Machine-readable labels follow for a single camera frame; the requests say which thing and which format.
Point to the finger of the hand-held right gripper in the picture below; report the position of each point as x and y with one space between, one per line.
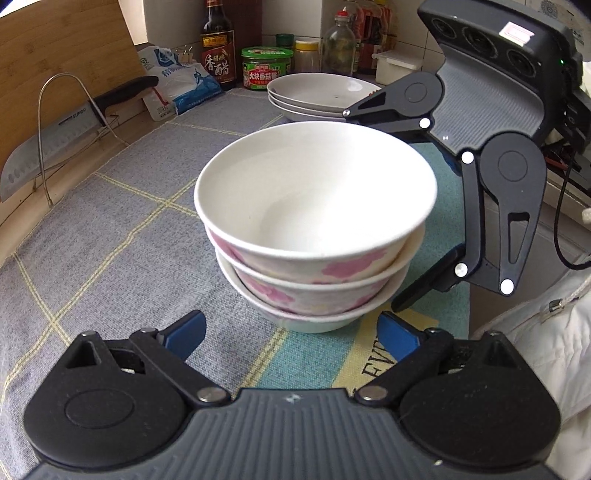
374 115
472 221

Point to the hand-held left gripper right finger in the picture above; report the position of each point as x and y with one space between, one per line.
397 337

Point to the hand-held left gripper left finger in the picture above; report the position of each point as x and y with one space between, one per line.
187 330

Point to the white plate with grain specks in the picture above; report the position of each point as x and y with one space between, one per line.
318 90

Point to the plain white bowl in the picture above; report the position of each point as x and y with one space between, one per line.
314 323

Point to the white pink flower bowl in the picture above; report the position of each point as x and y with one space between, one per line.
314 184
277 295

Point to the white plastic box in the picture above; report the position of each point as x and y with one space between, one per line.
397 64

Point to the red cap glass bottle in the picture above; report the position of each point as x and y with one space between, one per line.
337 50

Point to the red label bottle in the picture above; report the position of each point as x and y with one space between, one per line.
376 27

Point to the yellow lid spice jar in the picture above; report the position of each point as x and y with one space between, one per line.
307 57

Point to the grey checked mat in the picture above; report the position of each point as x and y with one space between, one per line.
115 258

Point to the green lidded sauce jar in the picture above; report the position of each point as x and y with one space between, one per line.
268 74

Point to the green lid spice jar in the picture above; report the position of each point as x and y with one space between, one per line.
285 39

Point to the white quilted jacket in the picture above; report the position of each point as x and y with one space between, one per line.
545 360

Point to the dark vinegar bottle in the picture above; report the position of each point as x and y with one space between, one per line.
217 64

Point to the white blue salt bag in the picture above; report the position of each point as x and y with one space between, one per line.
184 87

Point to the bamboo cutting board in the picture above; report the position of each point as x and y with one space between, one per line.
69 37

